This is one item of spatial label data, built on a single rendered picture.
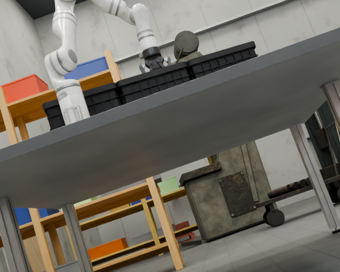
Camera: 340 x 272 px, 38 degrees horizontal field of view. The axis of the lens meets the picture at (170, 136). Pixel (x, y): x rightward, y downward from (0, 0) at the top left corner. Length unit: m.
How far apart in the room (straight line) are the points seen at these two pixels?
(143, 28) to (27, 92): 2.53
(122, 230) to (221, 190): 5.48
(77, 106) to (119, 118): 0.34
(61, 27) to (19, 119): 2.96
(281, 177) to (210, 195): 5.23
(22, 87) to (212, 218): 3.45
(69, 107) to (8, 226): 0.62
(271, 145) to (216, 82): 10.59
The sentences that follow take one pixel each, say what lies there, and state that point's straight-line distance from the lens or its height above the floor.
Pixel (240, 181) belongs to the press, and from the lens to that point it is 6.94.
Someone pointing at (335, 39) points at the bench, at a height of 0.67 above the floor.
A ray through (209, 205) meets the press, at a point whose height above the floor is 0.47.
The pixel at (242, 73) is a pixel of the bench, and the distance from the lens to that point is 1.44.
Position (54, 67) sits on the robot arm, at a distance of 1.82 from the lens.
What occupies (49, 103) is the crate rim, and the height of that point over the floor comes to 0.92.
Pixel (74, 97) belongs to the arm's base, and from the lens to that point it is 1.76.
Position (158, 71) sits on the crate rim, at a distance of 1.97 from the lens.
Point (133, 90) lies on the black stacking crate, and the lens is 1.95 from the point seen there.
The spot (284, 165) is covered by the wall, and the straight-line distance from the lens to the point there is 11.98.
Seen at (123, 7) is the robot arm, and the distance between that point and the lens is 2.13.
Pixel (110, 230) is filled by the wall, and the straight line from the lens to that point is 12.08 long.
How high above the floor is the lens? 0.31
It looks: 11 degrees up
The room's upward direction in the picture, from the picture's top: 19 degrees counter-clockwise
